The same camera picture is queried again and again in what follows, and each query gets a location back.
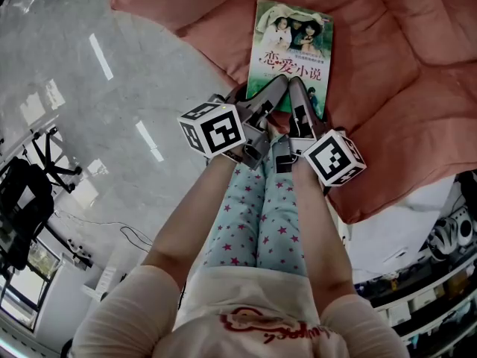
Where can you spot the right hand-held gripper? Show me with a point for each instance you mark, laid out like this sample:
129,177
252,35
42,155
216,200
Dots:
333,157

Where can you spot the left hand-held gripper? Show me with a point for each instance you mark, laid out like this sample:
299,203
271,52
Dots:
220,129

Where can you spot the green cover book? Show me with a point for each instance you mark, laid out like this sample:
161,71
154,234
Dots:
294,47

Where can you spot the pink cushioned seat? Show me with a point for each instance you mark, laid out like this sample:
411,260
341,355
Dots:
387,88

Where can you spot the person's left forearm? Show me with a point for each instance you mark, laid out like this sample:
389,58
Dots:
186,218

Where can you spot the person's right forearm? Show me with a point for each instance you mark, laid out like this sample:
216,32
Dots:
324,237

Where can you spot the light blue star trousers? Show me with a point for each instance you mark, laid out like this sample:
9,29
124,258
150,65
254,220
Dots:
257,218

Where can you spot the white round device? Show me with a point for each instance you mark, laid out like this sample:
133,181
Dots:
452,229

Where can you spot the cream shirt with red print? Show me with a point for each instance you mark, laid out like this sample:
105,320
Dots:
242,319

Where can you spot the white storage shelf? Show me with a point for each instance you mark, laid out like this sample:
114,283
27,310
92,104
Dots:
428,300

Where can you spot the white drawer cabinet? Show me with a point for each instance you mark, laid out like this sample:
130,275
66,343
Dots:
97,283

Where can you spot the black office chair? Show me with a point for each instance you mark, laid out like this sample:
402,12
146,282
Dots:
26,200

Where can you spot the dark framed window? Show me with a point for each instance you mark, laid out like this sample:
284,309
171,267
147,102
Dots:
26,285

